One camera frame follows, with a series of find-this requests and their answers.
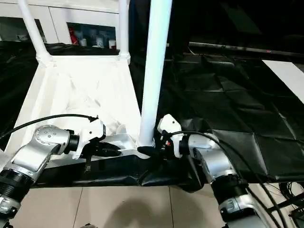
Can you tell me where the dark metal rod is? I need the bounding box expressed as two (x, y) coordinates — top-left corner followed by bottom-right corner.
(189, 42), (304, 57)

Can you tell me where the white plastic table top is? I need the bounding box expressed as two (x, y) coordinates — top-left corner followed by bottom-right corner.
(3, 53), (157, 168)

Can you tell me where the white plastic table leg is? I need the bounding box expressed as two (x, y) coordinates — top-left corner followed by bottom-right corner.
(136, 0), (173, 147)
(0, 148), (7, 168)
(17, 0), (54, 68)
(118, 0), (131, 66)

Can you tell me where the black backdrop cloth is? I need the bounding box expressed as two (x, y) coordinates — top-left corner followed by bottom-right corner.
(128, 0), (304, 54)

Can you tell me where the black left wrist camera cable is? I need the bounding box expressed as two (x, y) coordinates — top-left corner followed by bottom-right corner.
(0, 114), (99, 143)

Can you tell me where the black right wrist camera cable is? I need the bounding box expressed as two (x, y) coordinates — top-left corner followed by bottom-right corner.
(166, 131), (289, 228)

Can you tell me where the black floor cable bundle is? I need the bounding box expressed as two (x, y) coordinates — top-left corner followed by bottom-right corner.
(277, 180), (304, 202)

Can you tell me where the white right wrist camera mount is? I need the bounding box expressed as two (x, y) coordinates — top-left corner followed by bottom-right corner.
(157, 114), (185, 158)

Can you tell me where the white glass-door cabinet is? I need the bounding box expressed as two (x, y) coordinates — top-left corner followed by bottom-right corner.
(0, 0), (121, 49)

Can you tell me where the black table mat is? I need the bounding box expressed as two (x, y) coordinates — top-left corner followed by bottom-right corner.
(0, 40), (304, 193)

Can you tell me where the black stand base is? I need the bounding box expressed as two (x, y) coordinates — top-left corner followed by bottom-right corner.
(267, 197), (304, 212)

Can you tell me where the white flat board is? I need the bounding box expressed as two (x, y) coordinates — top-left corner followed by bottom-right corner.
(261, 59), (304, 105)

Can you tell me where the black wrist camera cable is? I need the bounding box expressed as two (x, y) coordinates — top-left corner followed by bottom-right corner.
(166, 131), (289, 228)
(0, 114), (99, 143)

